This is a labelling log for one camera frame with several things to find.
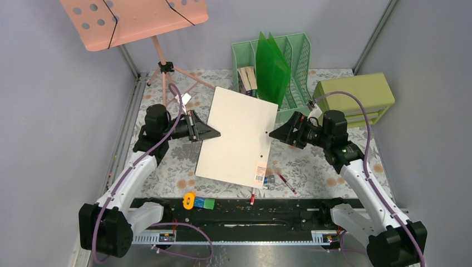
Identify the green file organizer rack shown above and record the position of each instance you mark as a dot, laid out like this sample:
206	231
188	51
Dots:
296	49

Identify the olive green drawer box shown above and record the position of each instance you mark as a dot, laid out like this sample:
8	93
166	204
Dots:
372	90

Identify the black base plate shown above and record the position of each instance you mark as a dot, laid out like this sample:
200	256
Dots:
237	222

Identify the pink music stand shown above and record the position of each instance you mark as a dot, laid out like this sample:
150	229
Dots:
105	24

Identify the aluminium frame rail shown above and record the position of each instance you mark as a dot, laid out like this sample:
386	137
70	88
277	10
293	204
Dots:
119	154

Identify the beige notebook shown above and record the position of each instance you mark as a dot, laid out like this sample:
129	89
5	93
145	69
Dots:
240	154

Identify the blue grey glue stick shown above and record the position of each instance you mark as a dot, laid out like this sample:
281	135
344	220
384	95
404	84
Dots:
269	180

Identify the purple paperback book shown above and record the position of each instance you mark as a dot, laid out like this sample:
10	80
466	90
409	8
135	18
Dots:
244	85

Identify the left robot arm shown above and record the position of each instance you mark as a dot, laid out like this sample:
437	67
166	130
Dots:
108	226

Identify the red white marker pen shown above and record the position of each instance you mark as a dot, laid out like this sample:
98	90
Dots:
252	198

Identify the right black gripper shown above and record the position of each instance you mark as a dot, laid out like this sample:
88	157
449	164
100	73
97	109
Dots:
285	134

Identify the yellow blue green toy block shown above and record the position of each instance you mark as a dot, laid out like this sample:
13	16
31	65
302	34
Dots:
191	200

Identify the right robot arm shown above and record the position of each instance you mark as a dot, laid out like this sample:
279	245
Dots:
389	236

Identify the green plastic folder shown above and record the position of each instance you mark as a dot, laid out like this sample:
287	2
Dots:
272	70

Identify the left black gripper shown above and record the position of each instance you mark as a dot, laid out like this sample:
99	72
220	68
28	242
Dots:
198	129

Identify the treehouse paperback book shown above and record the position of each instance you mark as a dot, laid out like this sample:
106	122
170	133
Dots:
250	71

